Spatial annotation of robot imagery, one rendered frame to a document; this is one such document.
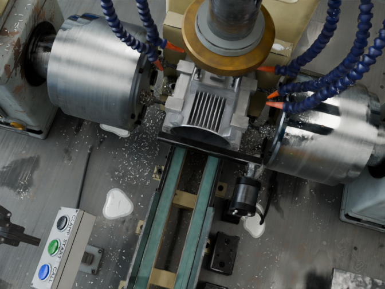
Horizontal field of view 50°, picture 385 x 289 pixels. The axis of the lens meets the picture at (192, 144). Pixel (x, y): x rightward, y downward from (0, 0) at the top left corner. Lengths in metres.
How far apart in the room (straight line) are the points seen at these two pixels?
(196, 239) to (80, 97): 0.43
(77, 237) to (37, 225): 0.33
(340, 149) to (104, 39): 0.55
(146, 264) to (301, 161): 0.43
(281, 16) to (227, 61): 0.31
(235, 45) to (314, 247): 0.66
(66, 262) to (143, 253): 0.23
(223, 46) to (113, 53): 0.26
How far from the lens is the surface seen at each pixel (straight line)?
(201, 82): 0.90
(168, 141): 0.97
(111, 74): 0.91
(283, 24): 1.08
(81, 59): 0.93
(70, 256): 0.89
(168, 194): 1.05
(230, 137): 0.92
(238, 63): 0.78
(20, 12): 1.02
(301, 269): 1.20
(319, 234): 1.22
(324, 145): 0.92
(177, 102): 0.96
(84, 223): 0.90
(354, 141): 0.93
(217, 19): 0.74
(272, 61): 0.99
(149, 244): 1.03
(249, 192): 0.94
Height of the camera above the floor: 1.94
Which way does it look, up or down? 71 degrees down
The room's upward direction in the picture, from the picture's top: 10 degrees clockwise
